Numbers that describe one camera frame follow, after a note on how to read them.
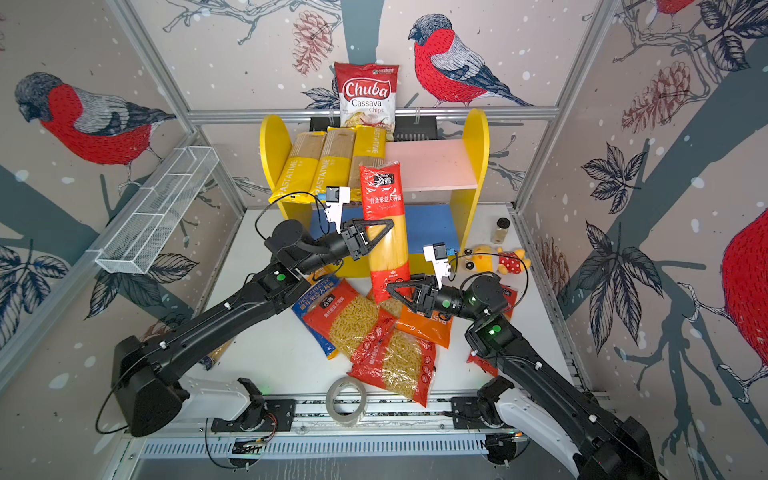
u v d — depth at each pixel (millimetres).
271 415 728
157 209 778
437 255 588
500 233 1045
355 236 548
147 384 381
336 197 552
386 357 784
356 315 838
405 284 582
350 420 702
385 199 561
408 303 578
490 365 776
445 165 759
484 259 970
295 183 684
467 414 728
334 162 730
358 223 559
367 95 833
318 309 856
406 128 947
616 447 391
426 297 567
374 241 576
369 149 763
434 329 870
